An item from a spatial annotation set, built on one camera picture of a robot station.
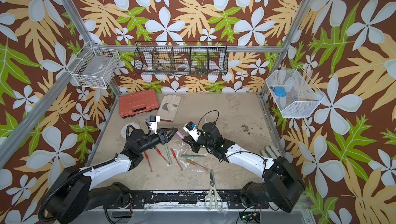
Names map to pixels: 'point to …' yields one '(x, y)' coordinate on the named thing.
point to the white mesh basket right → (302, 95)
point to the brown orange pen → (194, 163)
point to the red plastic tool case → (137, 103)
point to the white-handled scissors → (217, 200)
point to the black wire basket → (181, 58)
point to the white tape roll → (124, 129)
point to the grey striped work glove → (271, 151)
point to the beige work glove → (168, 108)
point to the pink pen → (180, 134)
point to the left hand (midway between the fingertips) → (176, 128)
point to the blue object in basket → (280, 91)
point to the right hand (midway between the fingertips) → (183, 138)
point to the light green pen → (167, 150)
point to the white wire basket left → (95, 67)
